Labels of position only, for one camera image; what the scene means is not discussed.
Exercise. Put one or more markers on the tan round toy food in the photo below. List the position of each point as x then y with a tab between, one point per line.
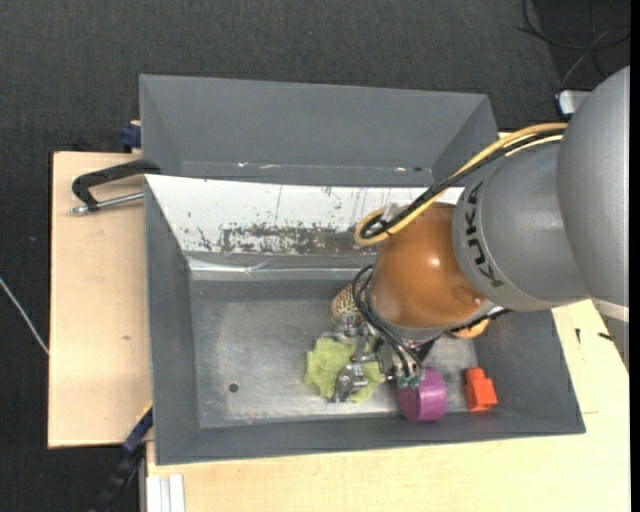
472	330

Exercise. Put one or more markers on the orange plastic block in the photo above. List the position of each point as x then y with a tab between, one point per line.
480	390

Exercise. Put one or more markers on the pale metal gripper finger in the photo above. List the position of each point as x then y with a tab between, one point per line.
350	331
350	379

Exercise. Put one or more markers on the pale wood board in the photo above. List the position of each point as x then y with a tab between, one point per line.
97	300

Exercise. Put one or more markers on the brown spotted toy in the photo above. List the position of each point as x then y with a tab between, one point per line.
345	302

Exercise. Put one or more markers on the light green cloth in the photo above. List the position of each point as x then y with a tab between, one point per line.
325	365

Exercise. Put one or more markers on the grey metal bin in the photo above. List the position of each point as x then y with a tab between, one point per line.
260	350

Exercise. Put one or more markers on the purple plastic cup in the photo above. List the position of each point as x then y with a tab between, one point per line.
426	396

